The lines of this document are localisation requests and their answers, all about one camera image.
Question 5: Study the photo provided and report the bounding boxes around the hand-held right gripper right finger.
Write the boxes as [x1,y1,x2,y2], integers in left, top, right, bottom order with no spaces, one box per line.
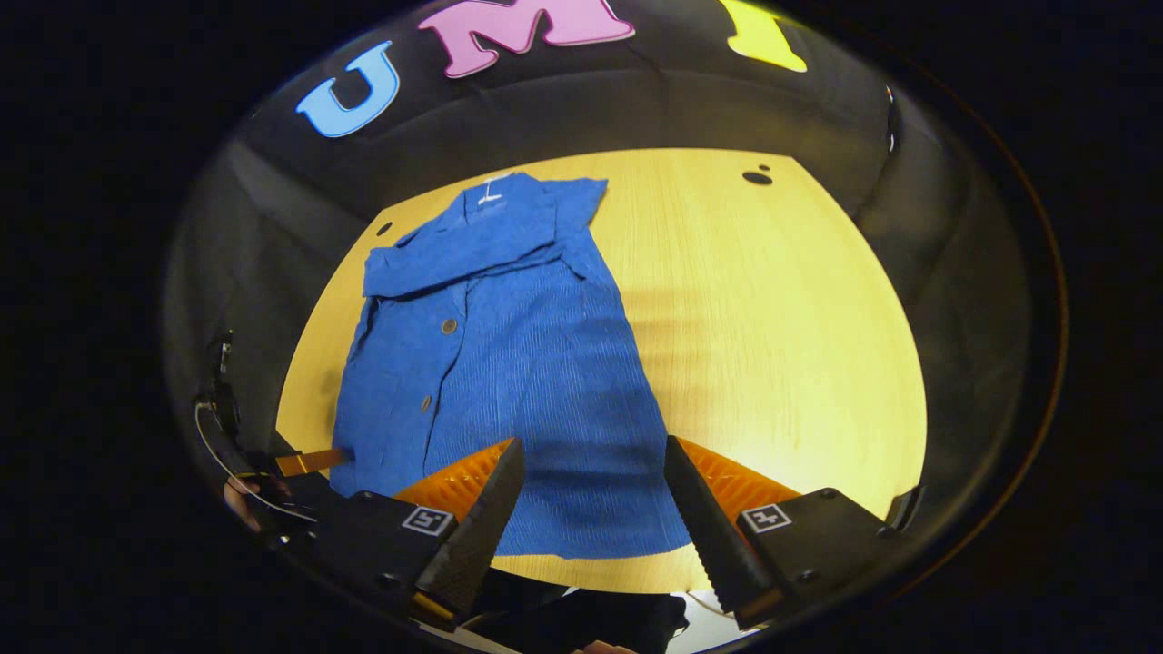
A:
[663,434,914,630]

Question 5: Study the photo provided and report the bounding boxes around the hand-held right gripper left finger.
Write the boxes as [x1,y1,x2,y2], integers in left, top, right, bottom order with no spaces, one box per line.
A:
[304,438,527,632]

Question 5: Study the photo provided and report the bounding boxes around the blue button shirt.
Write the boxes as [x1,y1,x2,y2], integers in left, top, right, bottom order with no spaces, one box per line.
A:
[329,173,693,560]

